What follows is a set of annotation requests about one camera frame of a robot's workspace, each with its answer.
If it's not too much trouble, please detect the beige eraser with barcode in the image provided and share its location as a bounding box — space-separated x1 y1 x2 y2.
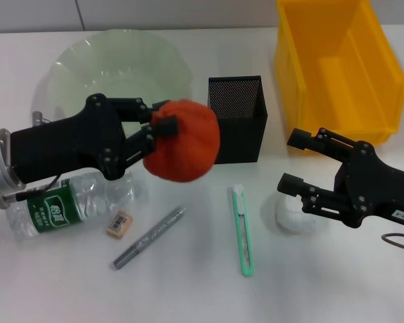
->
104 209 134 240

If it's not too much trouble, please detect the black mesh pen holder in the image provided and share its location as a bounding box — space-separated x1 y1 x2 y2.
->
207 75 269 166

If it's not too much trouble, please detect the clear water bottle green label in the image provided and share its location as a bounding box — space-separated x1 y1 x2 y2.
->
5 170 148 243

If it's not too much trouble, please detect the left gripper cable with plugs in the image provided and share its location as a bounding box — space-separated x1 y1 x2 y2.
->
0 110 65 210

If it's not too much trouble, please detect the silver glitter pen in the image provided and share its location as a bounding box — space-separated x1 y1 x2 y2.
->
113 205 189 271

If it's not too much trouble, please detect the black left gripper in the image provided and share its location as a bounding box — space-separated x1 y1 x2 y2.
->
9 94 180 182

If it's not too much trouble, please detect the yellow plastic bin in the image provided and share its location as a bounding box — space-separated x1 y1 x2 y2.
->
273 0 404 152

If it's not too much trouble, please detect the green utility knife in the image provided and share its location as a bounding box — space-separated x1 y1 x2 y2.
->
227 184 255 278

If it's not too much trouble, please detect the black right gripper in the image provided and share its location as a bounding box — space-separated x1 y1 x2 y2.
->
277 126 404 230

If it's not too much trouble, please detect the white paper ball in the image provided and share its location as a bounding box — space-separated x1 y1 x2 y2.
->
274 194 319 235

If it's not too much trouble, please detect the green glass fruit plate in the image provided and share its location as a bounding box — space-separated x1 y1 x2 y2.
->
46 28 193 135

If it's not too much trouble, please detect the red-orange plush orange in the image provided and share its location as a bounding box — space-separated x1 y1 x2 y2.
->
143 99 222 183

